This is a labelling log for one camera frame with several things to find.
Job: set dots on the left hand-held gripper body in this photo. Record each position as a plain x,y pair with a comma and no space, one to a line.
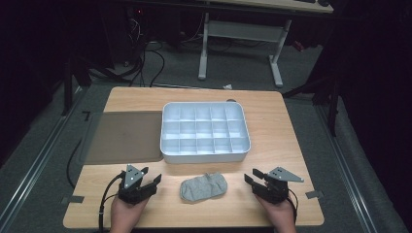
132,181

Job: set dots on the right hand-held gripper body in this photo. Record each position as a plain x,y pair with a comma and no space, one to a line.
275,186

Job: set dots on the grey sock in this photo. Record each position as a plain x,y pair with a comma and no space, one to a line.
203,187

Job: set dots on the white compartment storage box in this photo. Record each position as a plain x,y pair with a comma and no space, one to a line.
204,131

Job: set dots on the person's right hand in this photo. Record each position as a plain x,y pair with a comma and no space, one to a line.
278,216

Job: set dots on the grey tape strip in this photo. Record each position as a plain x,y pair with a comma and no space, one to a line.
314,194
73,199

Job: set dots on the crumpled white paper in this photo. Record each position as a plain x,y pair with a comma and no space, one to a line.
228,86

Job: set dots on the black stand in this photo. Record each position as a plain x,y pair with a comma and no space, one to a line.
68,87
333,106

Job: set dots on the white-legged desk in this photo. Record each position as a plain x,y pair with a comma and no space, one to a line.
246,31

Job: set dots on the metal floor rail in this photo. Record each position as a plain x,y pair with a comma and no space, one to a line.
35,163
346,171

